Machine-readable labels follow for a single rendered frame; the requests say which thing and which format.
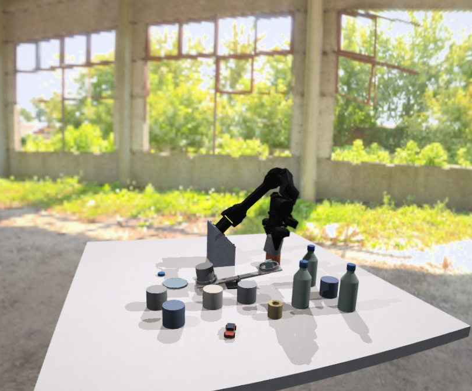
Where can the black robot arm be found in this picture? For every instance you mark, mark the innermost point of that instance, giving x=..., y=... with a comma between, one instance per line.
x=283, y=203

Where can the cream cylinder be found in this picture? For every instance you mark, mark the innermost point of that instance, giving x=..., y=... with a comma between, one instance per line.
x=212, y=297

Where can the orange cylinder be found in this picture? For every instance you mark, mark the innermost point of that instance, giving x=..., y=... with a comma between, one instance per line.
x=275, y=258

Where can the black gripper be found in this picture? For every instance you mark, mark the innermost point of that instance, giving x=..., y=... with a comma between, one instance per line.
x=274, y=225

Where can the tan hollow cylinder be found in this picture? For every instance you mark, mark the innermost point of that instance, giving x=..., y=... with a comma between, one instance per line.
x=275, y=309

